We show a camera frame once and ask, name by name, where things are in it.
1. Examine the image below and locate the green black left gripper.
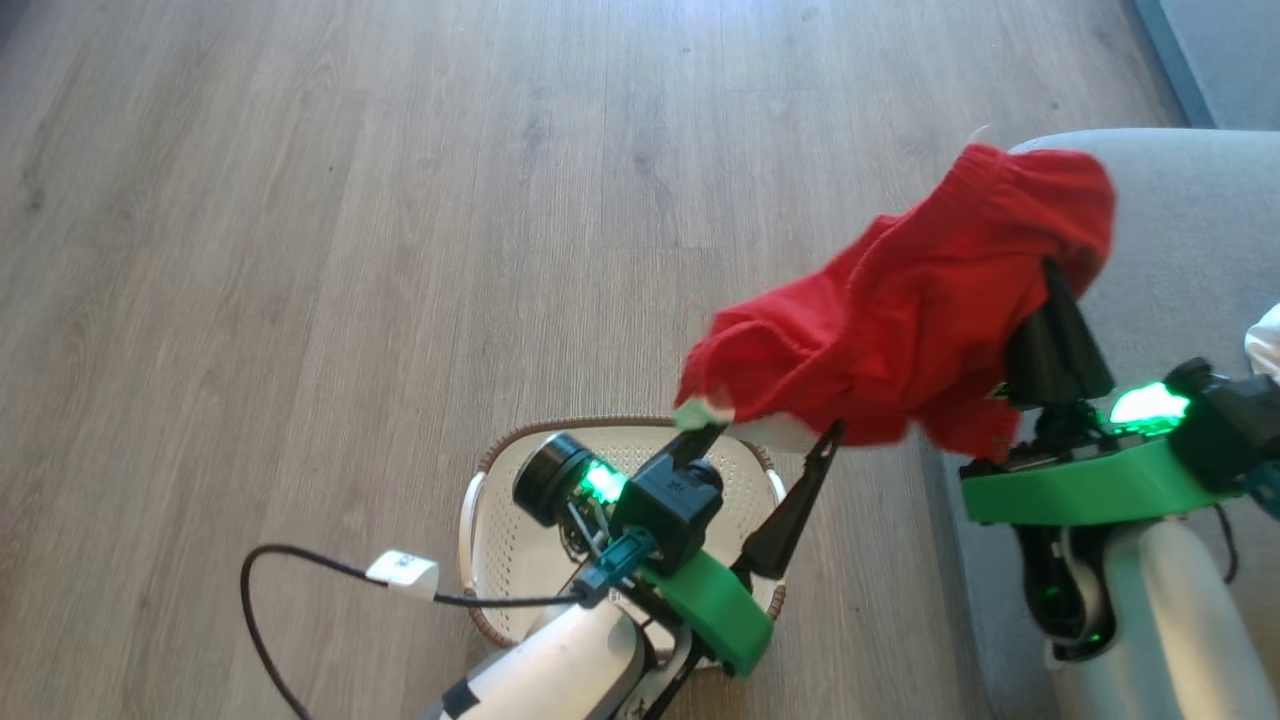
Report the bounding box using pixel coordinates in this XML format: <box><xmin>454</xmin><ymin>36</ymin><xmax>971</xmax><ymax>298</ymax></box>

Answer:
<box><xmin>638</xmin><ymin>419</ymin><xmax>847</xmax><ymax>679</ymax></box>

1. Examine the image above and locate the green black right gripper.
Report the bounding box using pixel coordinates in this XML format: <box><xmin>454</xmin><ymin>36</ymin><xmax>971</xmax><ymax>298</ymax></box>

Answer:
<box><xmin>958</xmin><ymin>257</ymin><xmax>1253</xmax><ymax>529</ymax></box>

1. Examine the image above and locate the red knit sweater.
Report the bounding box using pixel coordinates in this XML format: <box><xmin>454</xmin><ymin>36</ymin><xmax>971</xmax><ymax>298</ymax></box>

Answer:
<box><xmin>674</xmin><ymin>142</ymin><xmax>1118</xmax><ymax>464</ymax></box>

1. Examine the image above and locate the white basket with brown rim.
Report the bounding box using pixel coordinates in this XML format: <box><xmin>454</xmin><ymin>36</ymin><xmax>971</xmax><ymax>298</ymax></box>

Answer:
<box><xmin>457</xmin><ymin>416</ymin><xmax>789</xmax><ymax>669</ymax></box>

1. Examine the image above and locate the grey fabric sofa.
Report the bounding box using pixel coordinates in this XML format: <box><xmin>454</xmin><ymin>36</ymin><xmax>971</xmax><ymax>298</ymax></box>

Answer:
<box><xmin>918</xmin><ymin>127</ymin><xmax>1280</xmax><ymax>720</ymax></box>

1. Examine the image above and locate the grey upholstered furniture piece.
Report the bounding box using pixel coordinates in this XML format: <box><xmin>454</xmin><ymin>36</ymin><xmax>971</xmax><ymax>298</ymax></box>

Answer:
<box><xmin>1133</xmin><ymin>0</ymin><xmax>1280</xmax><ymax>130</ymax></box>

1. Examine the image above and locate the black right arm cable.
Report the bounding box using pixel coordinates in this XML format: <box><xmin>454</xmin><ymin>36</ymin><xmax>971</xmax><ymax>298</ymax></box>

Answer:
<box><xmin>1212</xmin><ymin>474</ymin><xmax>1280</xmax><ymax>588</ymax></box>

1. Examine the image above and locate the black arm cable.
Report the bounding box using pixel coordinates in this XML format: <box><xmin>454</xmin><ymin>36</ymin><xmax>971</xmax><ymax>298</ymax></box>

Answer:
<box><xmin>239</xmin><ymin>528</ymin><xmax>658</xmax><ymax>720</ymax></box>
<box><xmin>1212</xmin><ymin>474</ymin><xmax>1280</xmax><ymax>588</ymax></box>

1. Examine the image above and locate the white cable label tag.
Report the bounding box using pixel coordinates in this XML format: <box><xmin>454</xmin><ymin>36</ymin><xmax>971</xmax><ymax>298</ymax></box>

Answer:
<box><xmin>364</xmin><ymin>548</ymin><xmax>442</xmax><ymax>602</ymax></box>

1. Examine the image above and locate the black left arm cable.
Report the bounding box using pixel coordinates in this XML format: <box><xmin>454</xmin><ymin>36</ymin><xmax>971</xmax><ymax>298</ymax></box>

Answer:
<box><xmin>239</xmin><ymin>528</ymin><xmax>658</xmax><ymax>720</ymax></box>

